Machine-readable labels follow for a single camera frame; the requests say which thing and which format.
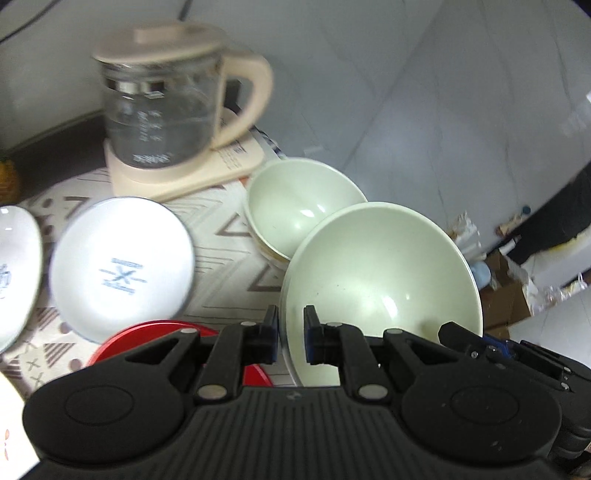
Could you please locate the large pale green bowl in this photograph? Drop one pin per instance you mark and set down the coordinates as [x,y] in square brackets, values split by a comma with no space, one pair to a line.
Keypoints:
[375,265]

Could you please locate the glass kettle beige handle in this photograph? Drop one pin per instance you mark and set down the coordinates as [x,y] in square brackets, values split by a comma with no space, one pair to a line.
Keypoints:
[172,90]

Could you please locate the white Bakery plate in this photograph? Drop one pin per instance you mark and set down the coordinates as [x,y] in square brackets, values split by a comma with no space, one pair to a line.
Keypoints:
[121,262]

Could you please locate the white flower plate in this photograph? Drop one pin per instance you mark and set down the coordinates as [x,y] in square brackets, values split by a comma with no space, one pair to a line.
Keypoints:
[17,454]

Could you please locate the small pale green bowl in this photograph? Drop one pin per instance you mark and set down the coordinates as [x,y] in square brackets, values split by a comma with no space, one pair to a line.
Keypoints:
[286,199]

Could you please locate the red black bowl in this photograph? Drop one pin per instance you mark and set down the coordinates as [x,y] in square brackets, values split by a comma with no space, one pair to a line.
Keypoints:
[146,333]

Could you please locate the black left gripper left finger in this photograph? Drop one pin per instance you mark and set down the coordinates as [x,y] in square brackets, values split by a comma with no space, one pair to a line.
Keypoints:
[228,353]

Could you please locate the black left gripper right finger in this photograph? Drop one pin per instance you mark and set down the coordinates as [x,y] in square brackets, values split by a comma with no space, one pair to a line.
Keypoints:
[344,347]

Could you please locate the white Sweet plate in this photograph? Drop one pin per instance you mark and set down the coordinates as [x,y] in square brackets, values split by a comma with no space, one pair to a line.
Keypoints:
[21,271]

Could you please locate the patterned table cloth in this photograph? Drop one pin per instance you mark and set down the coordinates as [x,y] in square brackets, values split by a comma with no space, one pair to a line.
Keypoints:
[233,282]

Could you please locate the beige kettle base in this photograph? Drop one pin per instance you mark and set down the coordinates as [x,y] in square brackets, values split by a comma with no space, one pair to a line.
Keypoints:
[234,161]

